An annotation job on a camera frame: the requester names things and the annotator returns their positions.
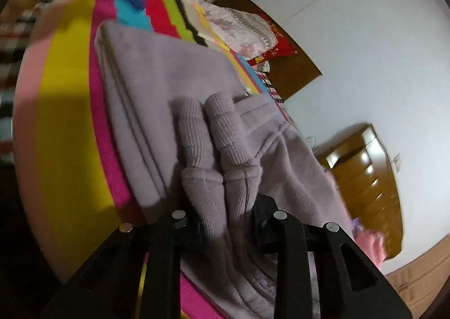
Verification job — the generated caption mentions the glossy wooden headboard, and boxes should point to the glossy wooden headboard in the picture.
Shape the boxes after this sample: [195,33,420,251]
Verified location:
[314,124,403,261]

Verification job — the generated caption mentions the red pillow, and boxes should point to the red pillow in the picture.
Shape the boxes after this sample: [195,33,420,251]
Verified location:
[256,12,299,61]

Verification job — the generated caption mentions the plain dark wooden headboard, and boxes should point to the plain dark wooden headboard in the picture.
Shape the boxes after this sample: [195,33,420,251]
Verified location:
[214,0,323,102]

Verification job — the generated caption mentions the lilac fleece pants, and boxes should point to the lilac fleece pants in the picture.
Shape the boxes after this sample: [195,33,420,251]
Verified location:
[94,20,356,319]

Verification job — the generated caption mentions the rainbow striped blanket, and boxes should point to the rainbow striped blanket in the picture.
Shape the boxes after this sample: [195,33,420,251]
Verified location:
[12,0,292,319]

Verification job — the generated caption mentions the pink quilt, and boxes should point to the pink quilt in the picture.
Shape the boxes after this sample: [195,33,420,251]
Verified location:
[355,228,387,267]

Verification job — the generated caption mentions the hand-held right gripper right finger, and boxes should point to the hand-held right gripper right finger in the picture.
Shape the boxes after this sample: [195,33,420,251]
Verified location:
[251,193,412,319]

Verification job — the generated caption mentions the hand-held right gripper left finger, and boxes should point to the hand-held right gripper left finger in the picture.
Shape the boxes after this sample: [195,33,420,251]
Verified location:
[40,210,204,319]

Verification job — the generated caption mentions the wooden wardrobe door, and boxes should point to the wooden wardrobe door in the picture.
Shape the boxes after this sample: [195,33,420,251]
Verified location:
[383,235,450,319]

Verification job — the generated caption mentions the plaid cloth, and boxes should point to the plaid cloth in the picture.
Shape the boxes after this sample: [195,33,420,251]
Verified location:
[258,73,287,105]

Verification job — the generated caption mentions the pink floral pillow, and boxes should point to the pink floral pillow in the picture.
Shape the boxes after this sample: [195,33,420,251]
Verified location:
[206,6,278,56]

